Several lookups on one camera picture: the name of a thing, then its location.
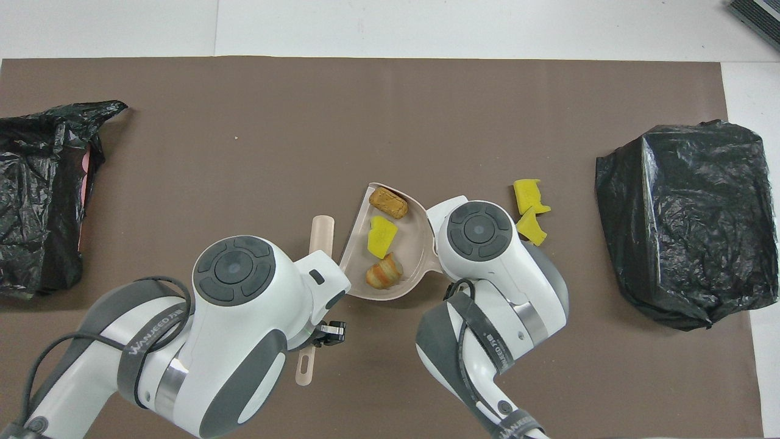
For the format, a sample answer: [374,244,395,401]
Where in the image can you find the pale crusty bread piece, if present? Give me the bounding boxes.
[366,252,404,289]

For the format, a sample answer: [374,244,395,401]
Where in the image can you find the beige brush black bristles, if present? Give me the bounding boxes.
[295,215,336,387]

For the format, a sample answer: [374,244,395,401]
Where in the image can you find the yellow cheese wedge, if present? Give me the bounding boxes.
[367,215,399,259]

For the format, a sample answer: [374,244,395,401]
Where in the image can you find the beige plastic dustpan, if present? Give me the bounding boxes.
[338,182,444,301]

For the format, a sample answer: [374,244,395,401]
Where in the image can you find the brown bread nugget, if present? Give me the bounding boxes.
[368,187,409,220]

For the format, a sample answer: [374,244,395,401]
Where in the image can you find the small yellow sponge piece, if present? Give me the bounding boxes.
[516,207,548,247]

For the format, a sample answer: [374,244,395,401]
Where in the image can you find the large notched yellow sponge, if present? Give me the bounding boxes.
[513,179,552,215]

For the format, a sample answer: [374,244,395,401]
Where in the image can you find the pink bin with black bag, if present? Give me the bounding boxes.
[0,101,129,301]

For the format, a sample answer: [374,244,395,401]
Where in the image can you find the bin fully wrapped black bag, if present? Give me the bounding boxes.
[595,120,779,332]

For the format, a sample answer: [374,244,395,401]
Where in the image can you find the brown table mat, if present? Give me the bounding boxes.
[0,56,764,439]

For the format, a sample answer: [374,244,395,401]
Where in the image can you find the dark grey ribbed device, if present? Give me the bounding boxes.
[729,0,780,52]

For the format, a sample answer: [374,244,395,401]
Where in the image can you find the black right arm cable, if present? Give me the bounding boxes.
[442,277,506,427]

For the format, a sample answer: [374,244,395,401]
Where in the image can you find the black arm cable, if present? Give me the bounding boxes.
[12,276,193,439]
[442,277,506,427]

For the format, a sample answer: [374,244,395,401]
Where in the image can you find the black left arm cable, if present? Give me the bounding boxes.
[12,276,193,439]

